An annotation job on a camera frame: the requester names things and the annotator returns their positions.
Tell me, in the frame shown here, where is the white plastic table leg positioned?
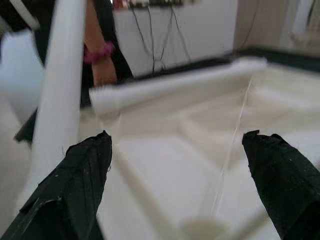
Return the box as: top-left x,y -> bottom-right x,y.
29,0 -> 88,193
88,56 -> 269,116

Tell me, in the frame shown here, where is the thin black wall cable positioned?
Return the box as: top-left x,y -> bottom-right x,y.
159,6 -> 193,67
131,6 -> 166,73

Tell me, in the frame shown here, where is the person black garment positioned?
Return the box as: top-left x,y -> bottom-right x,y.
0,0 -> 135,81

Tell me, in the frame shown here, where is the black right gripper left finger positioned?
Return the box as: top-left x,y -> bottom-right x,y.
0,129 -> 113,240

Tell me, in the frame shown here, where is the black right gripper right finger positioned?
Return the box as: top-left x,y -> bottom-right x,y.
241,129 -> 320,240

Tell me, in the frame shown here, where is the pink scrunchie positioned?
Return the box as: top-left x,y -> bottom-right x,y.
83,40 -> 116,64

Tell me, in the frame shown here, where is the white plastic children table top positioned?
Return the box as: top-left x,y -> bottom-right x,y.
24,62 -> 320,240

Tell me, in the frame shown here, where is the person hand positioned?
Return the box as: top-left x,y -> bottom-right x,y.
91,56 -> 120,88

